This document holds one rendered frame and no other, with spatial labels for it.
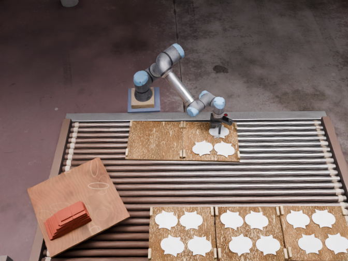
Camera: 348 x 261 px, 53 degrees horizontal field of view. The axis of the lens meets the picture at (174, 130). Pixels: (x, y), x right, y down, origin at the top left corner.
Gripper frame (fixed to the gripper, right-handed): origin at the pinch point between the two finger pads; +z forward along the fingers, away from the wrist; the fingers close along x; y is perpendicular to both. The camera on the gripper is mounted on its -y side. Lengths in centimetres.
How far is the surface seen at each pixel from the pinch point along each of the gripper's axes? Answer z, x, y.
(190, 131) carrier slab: 0.3, -0.4, 21.6
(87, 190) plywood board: -11, 57, 88
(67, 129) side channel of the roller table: -3, 2, 115
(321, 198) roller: 3, 52, -66
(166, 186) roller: 2, 46, 38
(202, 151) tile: -0.7, 18.6, 12.9
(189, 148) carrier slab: 0.2, 15.4, 22.3
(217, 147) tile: -0.5, 14.7, 1.9
